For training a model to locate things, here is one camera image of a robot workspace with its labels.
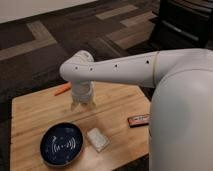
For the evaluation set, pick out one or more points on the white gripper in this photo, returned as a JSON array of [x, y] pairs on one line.
[[82, 93]]

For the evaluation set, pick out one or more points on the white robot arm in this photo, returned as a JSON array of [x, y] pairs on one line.
[[181, 109]]

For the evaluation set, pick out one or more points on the orange carrot toy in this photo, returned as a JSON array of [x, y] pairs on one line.
[[63, 88]]

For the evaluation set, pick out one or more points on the dark blue patterned bowl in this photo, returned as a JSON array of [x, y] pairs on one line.
[[61, 144]]

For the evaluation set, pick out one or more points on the black and orange bar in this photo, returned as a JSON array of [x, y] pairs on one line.
[[138, 120]]

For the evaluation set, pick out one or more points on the black office chair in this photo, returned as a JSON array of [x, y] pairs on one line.
[[182, 24]]

